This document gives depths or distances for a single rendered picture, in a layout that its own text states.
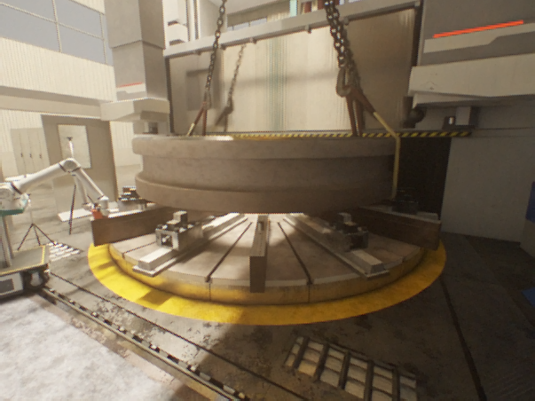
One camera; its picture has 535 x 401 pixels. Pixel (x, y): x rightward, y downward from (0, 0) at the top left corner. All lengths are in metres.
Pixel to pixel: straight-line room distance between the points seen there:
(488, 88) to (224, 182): 3.13
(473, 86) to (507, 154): 2.34
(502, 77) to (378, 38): 2.66
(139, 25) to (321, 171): 5.28
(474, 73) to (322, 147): 1.80
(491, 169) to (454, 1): 2.84
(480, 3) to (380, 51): 1.86
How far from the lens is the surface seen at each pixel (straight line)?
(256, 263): 2.36
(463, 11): 4.30
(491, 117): 4.70
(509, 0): 4.39
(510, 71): 3.76
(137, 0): 7.11
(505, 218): 5.96
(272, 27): 6.37
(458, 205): 5.75
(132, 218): 4.11
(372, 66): 5.65
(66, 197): 7.04
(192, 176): 3.32
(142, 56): 6.77
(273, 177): 2.98
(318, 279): 2.79
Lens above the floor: 1.74
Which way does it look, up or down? 11 degrees down
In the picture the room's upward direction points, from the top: straight up
